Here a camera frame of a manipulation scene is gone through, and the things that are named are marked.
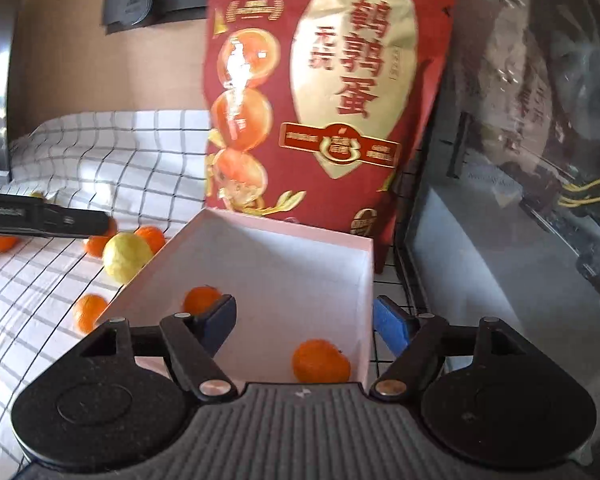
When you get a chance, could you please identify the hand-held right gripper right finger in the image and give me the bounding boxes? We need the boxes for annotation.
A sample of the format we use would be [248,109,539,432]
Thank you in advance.
[370,296,523,401]

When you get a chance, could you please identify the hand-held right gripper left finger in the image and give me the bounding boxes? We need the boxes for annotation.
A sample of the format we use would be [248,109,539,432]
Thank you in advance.
[80,295,238,401]

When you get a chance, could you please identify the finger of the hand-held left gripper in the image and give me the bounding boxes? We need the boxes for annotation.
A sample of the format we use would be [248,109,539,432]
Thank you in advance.
[32,201,110,239]

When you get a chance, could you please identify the pink cardboard box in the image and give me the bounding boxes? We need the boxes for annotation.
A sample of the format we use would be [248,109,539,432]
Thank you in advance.
[96,208,376,386]

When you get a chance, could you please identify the white black-checked cloth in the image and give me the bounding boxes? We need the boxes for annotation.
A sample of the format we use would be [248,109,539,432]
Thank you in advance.
[0,109,421,480]

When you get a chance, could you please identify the wooden board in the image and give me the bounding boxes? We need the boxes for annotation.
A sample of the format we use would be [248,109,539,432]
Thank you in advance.
[7,0,451,136]

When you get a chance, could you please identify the black framed screen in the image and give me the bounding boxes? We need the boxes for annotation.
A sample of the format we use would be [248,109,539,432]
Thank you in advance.
[395,0,600,396]

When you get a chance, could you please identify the red and gold snack bag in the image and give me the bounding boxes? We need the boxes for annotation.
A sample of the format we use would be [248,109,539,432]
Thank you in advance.
[203,0,456,275]

